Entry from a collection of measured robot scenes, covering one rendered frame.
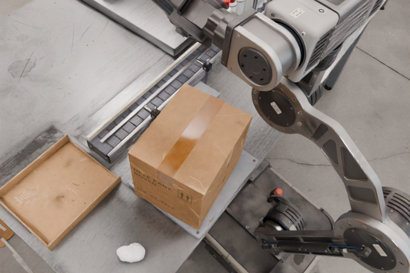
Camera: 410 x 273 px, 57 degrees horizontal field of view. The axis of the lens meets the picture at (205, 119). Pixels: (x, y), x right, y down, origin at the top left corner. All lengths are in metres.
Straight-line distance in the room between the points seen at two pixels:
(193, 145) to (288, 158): 1.43
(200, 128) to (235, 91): 0.51
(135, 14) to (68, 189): 0.86
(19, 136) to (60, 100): 0.20
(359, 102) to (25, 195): 2.25
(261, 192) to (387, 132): 1.16
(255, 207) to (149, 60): 0.89
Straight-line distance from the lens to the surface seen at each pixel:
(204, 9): 0.87
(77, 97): 1.55
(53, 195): 1.34
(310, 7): 0.85
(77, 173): 1.36
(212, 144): 1.05
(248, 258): 1.87
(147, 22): 1.75
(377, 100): 2.97
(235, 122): 1.10
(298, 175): 2.38
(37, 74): 1.68
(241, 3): 1.65
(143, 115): 1.40
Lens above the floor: 2.01
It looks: 54 degrees down
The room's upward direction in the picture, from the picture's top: 8 degrees clockwise
